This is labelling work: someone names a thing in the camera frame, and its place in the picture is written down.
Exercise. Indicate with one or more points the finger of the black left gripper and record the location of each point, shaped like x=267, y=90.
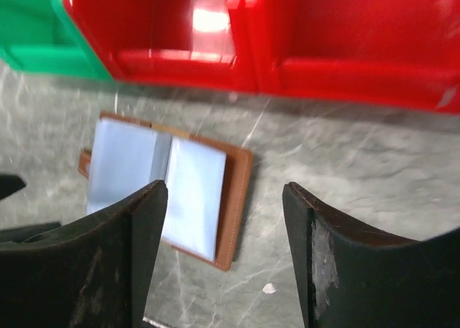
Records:
x=20, y=234
x=10, y=184

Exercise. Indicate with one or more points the green bin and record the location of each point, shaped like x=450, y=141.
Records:
x=38, y=36

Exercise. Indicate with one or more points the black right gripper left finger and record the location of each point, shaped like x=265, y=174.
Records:
x=93, y=272

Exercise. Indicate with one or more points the red bin middle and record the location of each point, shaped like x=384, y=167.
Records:
x=198, y=43

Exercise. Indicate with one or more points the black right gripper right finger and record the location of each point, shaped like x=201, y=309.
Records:
x=351, y=274

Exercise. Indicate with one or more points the red bin right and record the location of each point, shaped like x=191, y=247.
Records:
x=402, y=53

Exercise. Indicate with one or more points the red bin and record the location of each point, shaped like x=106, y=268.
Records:
x=198, y=43
x=402, y=53

